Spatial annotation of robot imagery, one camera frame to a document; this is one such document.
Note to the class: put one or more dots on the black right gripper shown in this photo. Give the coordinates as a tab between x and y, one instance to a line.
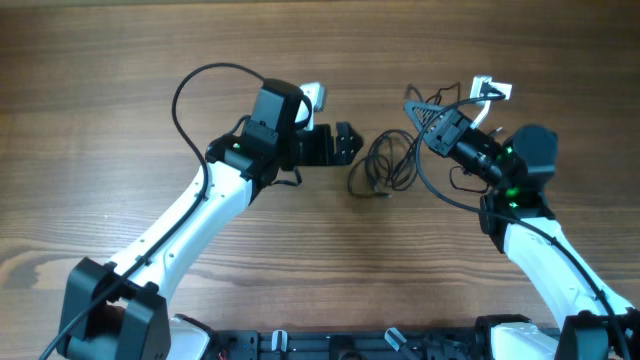
445	132

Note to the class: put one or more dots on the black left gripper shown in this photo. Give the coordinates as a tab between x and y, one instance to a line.
324	155

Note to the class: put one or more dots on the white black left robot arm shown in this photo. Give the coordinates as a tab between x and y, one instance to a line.
119	309

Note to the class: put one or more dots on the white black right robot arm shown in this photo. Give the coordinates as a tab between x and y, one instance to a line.
594	321

